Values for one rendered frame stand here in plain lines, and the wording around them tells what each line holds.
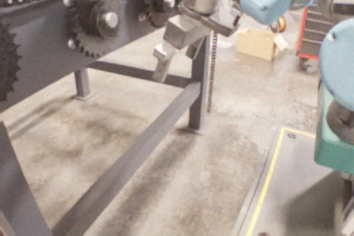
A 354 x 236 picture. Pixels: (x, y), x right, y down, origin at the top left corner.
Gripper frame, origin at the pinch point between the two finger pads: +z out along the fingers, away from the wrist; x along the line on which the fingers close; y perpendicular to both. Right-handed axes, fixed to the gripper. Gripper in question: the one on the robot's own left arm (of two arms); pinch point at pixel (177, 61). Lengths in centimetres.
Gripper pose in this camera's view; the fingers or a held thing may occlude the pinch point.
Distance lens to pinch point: 64.8
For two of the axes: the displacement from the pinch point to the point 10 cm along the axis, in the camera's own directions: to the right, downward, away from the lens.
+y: -7.7, -6.0, 2.2
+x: -5.8, 5.0, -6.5
